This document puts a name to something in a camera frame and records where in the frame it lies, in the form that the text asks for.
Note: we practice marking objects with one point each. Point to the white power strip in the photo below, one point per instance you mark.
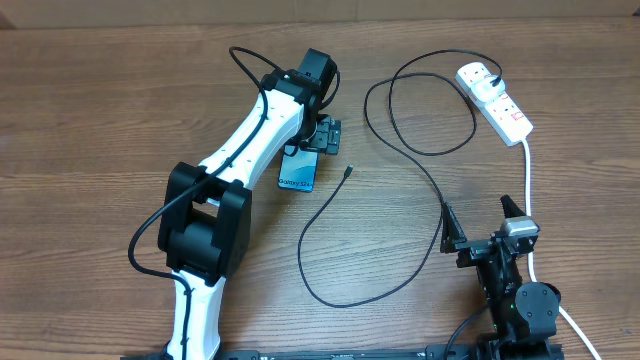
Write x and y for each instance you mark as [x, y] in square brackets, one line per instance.
[503, 114]

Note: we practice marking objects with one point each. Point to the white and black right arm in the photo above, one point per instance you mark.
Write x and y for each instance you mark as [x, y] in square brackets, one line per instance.
[523, 314]

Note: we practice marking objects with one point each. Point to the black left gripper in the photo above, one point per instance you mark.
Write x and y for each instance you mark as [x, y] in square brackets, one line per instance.
[325, 137]

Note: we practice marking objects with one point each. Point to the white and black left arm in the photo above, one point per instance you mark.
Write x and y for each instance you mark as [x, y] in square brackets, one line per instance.
[205, 229]

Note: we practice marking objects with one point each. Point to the blue Galaxy S24+ smartphone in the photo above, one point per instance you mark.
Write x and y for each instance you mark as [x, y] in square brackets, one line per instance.
[298, 169]

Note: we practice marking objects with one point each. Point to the brown cardboard backdrop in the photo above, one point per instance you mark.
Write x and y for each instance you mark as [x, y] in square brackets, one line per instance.
[47, 14]

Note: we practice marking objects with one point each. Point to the white charger plug adapter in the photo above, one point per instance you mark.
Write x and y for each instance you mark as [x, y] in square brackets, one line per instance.
[488, 89]

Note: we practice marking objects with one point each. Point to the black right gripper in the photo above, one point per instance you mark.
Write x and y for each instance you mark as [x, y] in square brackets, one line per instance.
[472, 250]

